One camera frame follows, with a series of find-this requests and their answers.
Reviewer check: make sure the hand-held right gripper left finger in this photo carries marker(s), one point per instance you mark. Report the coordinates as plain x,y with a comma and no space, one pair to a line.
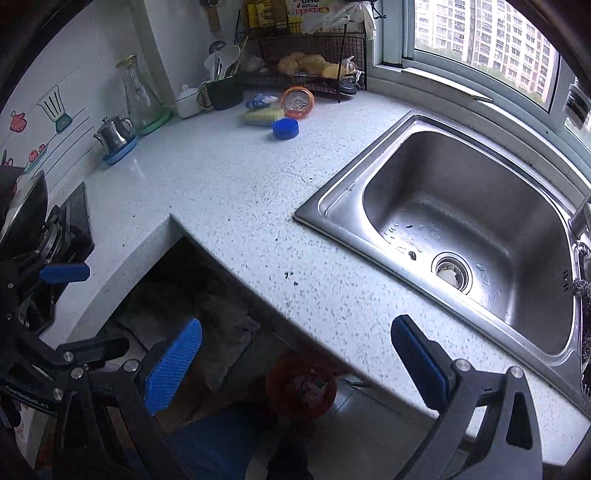
173,369

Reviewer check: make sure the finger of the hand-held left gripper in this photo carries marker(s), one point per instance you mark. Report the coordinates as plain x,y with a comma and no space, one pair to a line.
64,273
101,348

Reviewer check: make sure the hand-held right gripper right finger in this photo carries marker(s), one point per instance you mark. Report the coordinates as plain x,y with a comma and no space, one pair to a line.
418,364

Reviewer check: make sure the red plastic bin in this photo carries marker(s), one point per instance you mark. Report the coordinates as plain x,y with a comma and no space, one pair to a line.
284,371

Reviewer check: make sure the yellow scrub brush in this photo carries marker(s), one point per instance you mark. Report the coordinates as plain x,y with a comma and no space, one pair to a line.
263,117

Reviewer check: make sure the blue white packet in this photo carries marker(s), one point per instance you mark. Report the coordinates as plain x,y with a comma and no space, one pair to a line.
261,101

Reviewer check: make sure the blue round lid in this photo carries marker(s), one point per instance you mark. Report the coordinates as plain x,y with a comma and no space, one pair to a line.
285,129

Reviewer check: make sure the black gas stove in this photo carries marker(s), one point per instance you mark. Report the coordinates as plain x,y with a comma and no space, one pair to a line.
76,217

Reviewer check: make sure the grey plastic bag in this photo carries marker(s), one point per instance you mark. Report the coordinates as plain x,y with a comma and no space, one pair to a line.
221,332

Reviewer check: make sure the pan with glass lid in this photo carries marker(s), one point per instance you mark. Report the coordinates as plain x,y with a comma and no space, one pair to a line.
27,203

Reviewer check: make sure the person's blue trouser leg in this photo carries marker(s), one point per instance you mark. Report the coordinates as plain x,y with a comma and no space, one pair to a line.
217,443

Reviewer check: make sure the sink drain strainer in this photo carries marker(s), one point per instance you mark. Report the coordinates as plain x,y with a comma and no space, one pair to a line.
452,272

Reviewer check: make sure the blue saucer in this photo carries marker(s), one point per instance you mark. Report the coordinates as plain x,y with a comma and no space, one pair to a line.
122,152

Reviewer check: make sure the steel teapot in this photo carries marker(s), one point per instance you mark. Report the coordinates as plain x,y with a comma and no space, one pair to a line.
113,136

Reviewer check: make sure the person's dark slipper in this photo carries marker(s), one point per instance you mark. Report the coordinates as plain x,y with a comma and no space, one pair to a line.
288,461

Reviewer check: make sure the steel sink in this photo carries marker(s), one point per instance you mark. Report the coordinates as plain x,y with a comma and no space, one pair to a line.
461,198

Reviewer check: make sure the green coaster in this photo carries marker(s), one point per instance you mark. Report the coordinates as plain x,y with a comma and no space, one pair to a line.
159,123

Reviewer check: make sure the steel wool scrubber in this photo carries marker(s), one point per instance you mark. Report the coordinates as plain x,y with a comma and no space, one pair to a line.
584,300

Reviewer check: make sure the glass carafe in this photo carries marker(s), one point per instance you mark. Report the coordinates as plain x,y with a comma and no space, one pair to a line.
138,97

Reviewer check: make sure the white lidded jar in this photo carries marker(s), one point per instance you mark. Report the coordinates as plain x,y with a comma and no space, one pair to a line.
187,104

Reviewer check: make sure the steel faucet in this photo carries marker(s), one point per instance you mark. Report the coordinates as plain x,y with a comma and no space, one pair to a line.
582,217

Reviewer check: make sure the dark green mug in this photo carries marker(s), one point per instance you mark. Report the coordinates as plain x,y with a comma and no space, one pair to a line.
226,94

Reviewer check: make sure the garlic bulb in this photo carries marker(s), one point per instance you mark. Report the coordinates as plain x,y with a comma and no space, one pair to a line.
254,63

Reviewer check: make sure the window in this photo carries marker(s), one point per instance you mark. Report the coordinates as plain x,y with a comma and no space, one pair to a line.
485,41

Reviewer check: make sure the white plastic bag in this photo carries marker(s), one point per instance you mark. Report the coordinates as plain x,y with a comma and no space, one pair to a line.
339,18

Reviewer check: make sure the kitchen cartoon wall sticker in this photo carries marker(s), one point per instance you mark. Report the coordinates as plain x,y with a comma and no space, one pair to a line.
51,110

